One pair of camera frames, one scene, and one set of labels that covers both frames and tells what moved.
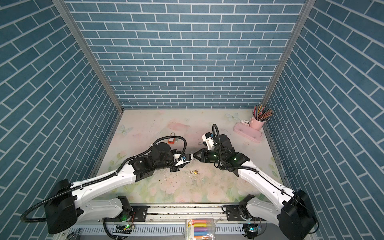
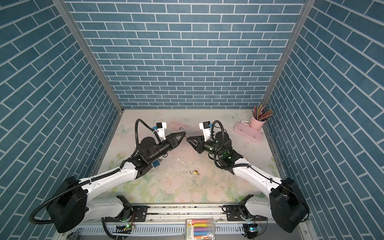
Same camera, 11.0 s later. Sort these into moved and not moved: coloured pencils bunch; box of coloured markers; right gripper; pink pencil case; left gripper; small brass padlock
Moved: right gripper; left gripper
Not moved: box of coloured markers; coloured pencils bunch; small brass padlock; pink pencil case
